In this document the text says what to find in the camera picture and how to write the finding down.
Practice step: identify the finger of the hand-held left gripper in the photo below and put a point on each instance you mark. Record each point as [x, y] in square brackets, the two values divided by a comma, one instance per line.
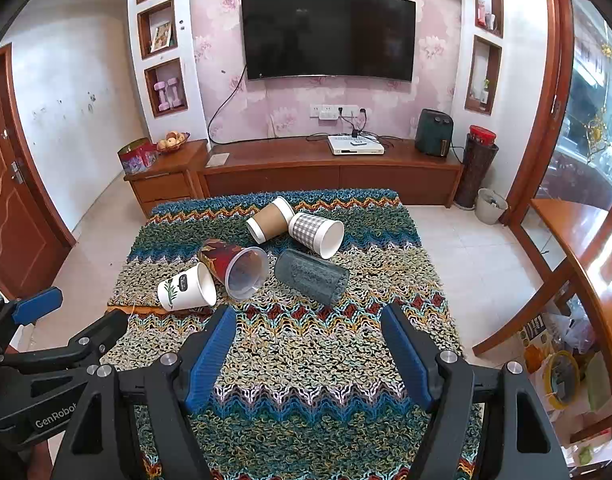
[35, 306]
[93, 337]

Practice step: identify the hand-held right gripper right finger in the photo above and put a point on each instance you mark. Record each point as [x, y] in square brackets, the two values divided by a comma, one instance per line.
[408, 360]

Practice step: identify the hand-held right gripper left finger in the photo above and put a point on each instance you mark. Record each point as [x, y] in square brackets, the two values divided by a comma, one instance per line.
[210, 357]

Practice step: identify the white leaf print paper cup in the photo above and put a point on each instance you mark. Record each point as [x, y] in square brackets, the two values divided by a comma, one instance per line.
[185, 291]

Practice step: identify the red patterned plastic cup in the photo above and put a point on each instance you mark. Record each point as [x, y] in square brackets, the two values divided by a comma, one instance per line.
[233, 267]

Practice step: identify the dark grey translucent cup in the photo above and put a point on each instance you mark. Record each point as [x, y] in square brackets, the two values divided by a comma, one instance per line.
[311, 277]

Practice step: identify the brown paper cup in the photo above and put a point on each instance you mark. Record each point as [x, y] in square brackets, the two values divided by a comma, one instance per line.
[268, 220]

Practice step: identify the grey checkered paper cup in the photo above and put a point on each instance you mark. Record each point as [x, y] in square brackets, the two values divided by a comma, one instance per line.
[316, 234]

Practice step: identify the colourful knitted table cloth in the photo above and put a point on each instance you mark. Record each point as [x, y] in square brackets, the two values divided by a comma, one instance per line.
[306, 345]

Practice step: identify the brown wooden door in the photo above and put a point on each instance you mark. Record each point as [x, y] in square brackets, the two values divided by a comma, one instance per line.
[15, 185]

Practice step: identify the yellow rimmed round object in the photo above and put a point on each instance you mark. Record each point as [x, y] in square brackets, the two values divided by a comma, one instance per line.
[561, 377]

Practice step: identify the pile of plastic bags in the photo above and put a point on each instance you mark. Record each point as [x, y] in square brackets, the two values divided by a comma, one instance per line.
[566, 330]

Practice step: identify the small wooden drawer cabinet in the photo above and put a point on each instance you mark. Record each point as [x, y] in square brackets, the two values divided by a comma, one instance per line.
[168, 182]

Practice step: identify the white waste bin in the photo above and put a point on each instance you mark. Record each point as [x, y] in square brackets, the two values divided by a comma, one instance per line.
[491, 206]

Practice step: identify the red patterned tin box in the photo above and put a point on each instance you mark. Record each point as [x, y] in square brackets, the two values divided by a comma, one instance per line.
[135, 157]

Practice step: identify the tall dark woven basket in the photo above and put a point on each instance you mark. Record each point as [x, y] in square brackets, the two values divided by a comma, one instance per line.
[475, 175]

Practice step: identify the paper sheet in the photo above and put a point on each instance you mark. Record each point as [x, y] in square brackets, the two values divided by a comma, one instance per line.
[217, 159]

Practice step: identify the long wooden television cabinet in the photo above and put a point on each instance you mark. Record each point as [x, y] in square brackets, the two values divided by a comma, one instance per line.
[331, 167]

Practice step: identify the fruit bowl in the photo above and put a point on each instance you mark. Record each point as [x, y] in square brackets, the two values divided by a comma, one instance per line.
[172, 142]

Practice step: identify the wooden dining table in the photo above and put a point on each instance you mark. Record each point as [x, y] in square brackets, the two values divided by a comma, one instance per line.
[581, 230]

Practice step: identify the white set-top box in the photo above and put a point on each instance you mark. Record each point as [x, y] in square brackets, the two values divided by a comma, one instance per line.
[356, 147]

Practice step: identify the dark green air fryer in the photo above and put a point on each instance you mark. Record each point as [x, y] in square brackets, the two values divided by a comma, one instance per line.
[433, 132]

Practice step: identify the red round lid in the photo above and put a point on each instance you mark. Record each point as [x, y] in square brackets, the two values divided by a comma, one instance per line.
[482, 135]

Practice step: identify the pink dumbbell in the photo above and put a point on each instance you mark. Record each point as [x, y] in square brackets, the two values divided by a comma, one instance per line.
[161, 95]
[174, 92]

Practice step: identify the small potted plant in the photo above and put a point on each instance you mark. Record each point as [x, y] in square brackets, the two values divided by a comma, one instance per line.
[484, 91]

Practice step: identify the framed photo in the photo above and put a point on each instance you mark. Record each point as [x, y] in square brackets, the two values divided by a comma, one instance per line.
[161, 36]

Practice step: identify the wooden framed glass door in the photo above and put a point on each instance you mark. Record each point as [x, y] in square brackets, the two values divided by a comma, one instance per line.
[586, 110]

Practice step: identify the black flat screen television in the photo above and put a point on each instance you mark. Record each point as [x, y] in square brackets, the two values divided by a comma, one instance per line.
[328, 37]

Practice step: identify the white wall socket strip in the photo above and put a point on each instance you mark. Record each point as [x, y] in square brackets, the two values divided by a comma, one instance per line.
[335, 111]

